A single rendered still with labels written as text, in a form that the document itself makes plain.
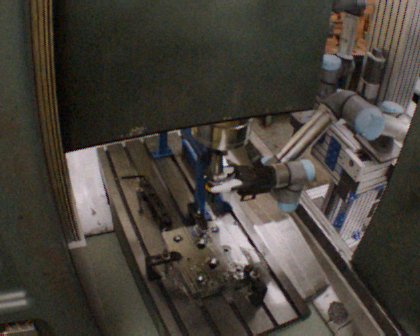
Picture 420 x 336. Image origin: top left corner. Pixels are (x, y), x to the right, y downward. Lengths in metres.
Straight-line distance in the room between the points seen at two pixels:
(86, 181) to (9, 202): 1.47
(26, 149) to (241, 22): 0.50
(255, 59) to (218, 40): 0.11
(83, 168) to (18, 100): 1.60
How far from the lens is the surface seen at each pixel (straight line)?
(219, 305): 1.35
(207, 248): 1.39
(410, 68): 2.03
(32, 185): 0.57
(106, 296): 1.70
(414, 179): 1.37
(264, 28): 0.83
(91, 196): 2.00
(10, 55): 0.47
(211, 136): 0.99
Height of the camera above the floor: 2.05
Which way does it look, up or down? 38 degrees down
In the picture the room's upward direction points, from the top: 6 degrees clockwise
